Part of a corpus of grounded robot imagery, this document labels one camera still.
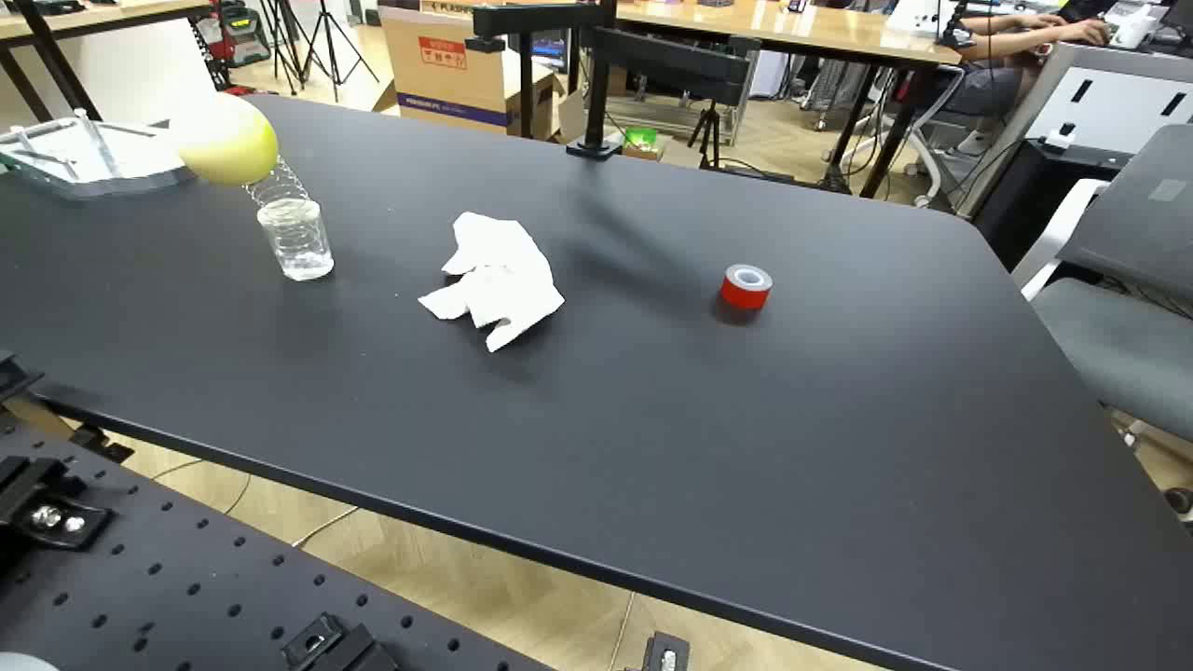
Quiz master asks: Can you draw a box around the person hand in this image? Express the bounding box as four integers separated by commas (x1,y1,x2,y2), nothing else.
1068,15,1113,51

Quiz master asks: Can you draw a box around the white cloth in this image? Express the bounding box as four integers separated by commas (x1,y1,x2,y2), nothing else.
413,208,565,358

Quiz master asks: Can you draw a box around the person forearm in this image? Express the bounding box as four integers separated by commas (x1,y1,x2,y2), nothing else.
958,15,1081,66

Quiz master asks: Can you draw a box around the black clamp pole stand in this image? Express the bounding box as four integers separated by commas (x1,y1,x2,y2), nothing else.
471,0,626,165

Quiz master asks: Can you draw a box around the grey slotted cabinet panel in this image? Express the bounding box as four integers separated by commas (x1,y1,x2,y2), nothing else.
966,41,1193,257

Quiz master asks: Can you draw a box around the long wooden desk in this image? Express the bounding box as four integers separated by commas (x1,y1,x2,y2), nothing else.
611,0,968,203

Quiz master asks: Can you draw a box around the grey office chair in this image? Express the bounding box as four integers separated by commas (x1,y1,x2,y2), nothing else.
1029,123,1193,449

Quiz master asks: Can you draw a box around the small black tripod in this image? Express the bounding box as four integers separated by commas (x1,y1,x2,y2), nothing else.
684,102,734,170

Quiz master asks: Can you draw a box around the black flat panel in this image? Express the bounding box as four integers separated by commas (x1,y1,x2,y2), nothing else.
589,27,758,111

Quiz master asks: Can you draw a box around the red tape roll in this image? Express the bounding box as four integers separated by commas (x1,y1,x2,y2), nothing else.
717,260,774,318

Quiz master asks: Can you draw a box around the green small object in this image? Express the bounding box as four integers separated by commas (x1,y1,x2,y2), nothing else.
618,123,672,165

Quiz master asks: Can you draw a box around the brown cardboard box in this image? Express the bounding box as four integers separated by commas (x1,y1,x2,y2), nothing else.
376,5,571,139

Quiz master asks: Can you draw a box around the tall black tripod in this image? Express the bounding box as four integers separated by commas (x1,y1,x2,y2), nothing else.
264,0,381,106

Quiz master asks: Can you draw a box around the clear drinking glass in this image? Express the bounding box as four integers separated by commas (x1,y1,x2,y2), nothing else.
242,157,339,288

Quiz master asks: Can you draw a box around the yellow round ball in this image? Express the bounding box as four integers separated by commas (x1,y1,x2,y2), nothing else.
167,92,283,191

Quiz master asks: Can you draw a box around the white board panel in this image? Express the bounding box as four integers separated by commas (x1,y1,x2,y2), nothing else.
53,15,222,130

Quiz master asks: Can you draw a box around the wooden desk with black legs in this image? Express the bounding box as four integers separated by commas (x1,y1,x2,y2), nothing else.
0,0,217,123

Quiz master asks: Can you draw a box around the black table edge clamp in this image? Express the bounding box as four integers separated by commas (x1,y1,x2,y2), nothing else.
63,416,137,465

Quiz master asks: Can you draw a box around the black perforated breadboard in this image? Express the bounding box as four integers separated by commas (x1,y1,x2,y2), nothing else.
0,408,551,671

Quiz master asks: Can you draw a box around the grey metal bracket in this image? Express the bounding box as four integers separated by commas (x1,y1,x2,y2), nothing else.
636,630,697,671

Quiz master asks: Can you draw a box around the black bracket on breadboard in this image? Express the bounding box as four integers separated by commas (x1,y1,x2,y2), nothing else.
278,606,411,671

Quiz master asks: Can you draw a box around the black bracket with silver screws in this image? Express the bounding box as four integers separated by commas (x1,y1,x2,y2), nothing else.
0,454,115,553

